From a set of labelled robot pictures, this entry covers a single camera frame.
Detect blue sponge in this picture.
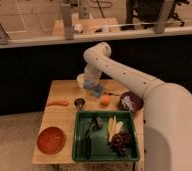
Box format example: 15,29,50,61
93,84,104,98

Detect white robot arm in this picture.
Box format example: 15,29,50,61
83,42,192,171

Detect white paper cup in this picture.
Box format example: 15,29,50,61
76,73,85,88

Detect small metal cup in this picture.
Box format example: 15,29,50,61
74,98,85,111

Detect orange fruit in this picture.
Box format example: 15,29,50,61
100,95,110,106

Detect orange carrot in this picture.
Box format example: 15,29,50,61
46,100,69,106

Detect black utensil in tray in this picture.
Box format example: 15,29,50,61
85,116,103,159

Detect white crumpled item in bowl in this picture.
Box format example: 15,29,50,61
121,96,134,111

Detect yellow banana pieces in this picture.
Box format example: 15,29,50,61
108,116,123,141

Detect purple bowl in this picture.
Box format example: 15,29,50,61
118,91,144,112

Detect green plastic tray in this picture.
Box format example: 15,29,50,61
72,111,140,162

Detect dark grape bunch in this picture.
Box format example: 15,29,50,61
109,132,132,157

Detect wooden table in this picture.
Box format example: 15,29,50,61
31,78,147,166

